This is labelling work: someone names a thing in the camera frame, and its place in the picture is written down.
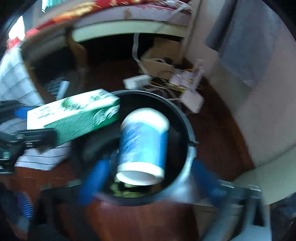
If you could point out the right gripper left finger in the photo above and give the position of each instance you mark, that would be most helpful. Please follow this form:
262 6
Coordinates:
78 194

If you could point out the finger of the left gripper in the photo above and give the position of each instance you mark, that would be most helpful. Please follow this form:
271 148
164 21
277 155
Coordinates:
14 109
45 137

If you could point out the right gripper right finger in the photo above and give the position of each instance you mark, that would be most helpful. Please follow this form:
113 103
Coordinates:
240 213

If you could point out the green white milk carton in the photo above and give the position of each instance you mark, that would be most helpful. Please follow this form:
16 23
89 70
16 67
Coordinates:
77 115

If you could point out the blue tall paper cup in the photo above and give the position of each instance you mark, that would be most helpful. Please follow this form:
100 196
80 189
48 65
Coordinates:
143 148

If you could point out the black round trash bin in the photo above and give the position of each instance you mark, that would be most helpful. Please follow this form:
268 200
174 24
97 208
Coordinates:
103 143

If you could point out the white black grid tablecloth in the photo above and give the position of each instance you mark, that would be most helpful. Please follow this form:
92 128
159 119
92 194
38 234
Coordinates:
19 92

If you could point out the bed with red headboard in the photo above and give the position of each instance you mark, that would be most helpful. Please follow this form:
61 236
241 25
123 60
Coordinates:
35 49

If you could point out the red yellow feather blanket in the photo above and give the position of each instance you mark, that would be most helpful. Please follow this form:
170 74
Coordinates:
89 20

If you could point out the white power strip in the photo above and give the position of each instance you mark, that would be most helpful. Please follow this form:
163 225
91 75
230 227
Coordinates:
137 82

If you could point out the cardboard box under bed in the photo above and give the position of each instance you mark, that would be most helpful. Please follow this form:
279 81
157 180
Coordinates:
159 61

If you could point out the grey right curtain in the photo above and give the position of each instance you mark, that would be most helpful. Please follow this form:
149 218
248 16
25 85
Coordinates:
244 35

